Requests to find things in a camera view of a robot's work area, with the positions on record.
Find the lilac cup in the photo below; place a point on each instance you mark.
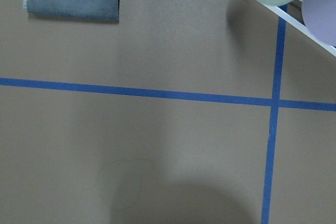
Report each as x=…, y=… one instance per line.
x=319, y=18

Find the white wire rack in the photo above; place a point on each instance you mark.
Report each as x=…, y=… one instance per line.
x=298, y=25

